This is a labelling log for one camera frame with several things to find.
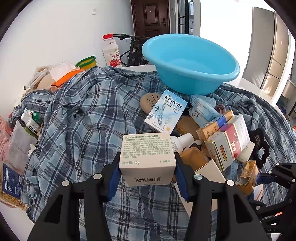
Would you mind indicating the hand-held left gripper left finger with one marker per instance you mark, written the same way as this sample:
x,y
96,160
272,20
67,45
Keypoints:
x,y
113,183

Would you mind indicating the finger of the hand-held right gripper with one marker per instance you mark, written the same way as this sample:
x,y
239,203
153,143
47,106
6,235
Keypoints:
x,y
277,172
261,206

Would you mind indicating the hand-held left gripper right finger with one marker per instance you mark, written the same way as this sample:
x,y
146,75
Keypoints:
x,y
181,183

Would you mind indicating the small white cardboard box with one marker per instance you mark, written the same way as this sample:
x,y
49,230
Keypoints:
x,y
145,160

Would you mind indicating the gold and blue pack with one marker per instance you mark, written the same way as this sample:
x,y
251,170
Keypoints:
x,y
212,128

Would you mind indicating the pink folding silicone cup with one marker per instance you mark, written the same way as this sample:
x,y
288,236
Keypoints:
x,y
220,108

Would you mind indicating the blue plastic basin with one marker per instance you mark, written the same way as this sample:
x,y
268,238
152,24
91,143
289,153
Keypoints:
x,y
189,67

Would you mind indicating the amber plastic soap case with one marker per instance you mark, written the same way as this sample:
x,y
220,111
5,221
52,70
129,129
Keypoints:
x,y
193,157
188,126

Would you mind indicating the white plastic bottle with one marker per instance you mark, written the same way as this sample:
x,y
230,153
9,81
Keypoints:
x,y
183,140

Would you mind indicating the white gold box red label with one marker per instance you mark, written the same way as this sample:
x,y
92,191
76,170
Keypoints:
x,y
219,150

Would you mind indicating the red and white box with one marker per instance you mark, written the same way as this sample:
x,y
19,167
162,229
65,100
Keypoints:
x,y
233,136

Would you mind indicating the blue plaid shirt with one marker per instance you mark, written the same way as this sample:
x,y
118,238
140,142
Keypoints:
x,y
81,129

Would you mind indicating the light blue wipes pack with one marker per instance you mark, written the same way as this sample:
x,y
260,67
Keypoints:
x,y
202,99
201,114

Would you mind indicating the light blue tower print box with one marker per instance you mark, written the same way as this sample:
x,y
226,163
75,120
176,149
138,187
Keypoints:
x,y
165,111

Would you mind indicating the metal sink stand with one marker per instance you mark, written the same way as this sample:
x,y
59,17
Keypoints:
x,y
289,90

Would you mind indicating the beige round compact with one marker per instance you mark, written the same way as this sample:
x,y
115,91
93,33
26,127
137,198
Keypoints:
x,y
148,103

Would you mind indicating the clear plastic bag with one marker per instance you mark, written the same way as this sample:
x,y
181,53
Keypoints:
x,y
19,146

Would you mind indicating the green label white bottle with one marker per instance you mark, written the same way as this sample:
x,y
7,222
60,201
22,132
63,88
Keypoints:
x,y
31,122

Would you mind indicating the dark blue grain packet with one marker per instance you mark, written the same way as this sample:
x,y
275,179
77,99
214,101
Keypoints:
x,y
10,183

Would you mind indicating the silver refrigerator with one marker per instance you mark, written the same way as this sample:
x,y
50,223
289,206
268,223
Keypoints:
x,y
266,51

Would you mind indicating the beige paper bag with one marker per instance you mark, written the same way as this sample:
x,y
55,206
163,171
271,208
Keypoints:
x,y
42,82

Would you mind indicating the yellow green cup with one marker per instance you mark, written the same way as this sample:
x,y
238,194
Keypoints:
x,y
86,62

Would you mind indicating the yogurt drink bottle red cap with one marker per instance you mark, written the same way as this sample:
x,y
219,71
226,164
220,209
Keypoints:
x,y
112,54

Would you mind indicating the black bicycle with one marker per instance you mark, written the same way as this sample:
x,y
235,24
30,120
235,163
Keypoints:
x,y
135,52

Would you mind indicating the black framed glass door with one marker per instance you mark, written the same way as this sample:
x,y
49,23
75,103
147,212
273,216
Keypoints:
x,y
185,18

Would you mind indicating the brown entrance door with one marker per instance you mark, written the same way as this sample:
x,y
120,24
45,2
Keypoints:
x,y
150,16

